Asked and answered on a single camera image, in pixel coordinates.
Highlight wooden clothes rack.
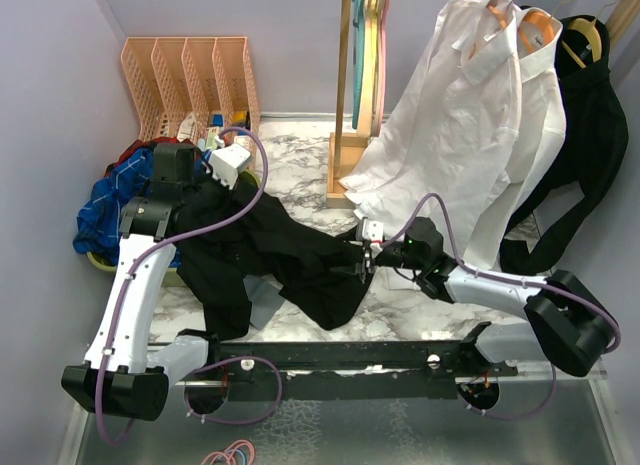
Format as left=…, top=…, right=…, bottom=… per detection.
left=325, top=0, right=640, bottom=212

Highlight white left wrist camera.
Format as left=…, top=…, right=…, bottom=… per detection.
left=208, top=143, right=252, bottom=189

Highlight orange hanger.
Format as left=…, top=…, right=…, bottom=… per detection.
left=468, top=5, right=513, bottom=60
left=518, top=9, right=555, bottom=53

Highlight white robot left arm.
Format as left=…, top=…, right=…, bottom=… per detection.
left=61, top=143, right=221, bottom=421

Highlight white spiral notebook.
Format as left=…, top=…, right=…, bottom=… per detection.
left=176, top=112, right=197, bottom=142

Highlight white shirt behind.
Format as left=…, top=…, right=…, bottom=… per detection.
left=464, top=8, right=566, bottom=268

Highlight coloured rubber bands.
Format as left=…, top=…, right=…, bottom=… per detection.
left=201, top=439, right=256, bottom=465

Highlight aluminium rail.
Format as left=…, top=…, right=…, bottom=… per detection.
left=54, top=334, right=631, bottom=465

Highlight green white box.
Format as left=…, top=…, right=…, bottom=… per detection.
left=204, top=127, right=225, bottom=150

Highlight grey cloth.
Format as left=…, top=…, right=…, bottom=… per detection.
left=243, top=275, right=284, bottom=330

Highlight green laundry basket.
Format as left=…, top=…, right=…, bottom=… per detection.
left=85, top=167, right=264, bottom=289

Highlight blue plaid shirt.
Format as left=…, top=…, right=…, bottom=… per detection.
left=73, top=150, right=154, bottom=266

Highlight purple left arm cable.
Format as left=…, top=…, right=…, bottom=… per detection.
left=93, top=126, right=284, bottom=447

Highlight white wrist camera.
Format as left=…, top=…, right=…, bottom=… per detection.
left=356, top=218, right=384, bottom=244
left=208, top=143, right=252, bottom=189

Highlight black base bar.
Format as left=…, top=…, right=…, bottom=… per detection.
left=185, top=340, right=517, bottom=418

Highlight pink hanger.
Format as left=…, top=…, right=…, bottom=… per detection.
left=376, top=0, right=391, bottom=130

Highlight orange hanger left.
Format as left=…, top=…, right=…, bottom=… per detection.
left=468, top=5, right=513, bottom=60

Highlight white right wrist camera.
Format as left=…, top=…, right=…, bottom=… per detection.
left=356, top=218, right=384, bottom=244

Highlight yellow grey stapler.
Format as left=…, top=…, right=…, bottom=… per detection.
left=232, top=111, right=251, bottom=129

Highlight orange hanger right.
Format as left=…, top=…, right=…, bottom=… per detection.
left=518, top=9, right=555, bottom=53

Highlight pink plastic file organizer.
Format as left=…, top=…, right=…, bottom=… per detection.
left=121, top=36, right=260, bottom=141

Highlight white shirt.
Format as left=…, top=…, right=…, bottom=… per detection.
left=340, top=0, right=522, bottom=253
left=464, top=8, right=566, bottom=268

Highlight white shirt front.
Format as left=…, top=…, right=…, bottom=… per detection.
left=340, top=0, right=522, bottom=253

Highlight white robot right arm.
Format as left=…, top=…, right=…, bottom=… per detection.
left=351, top=218, right=620, bottom=377

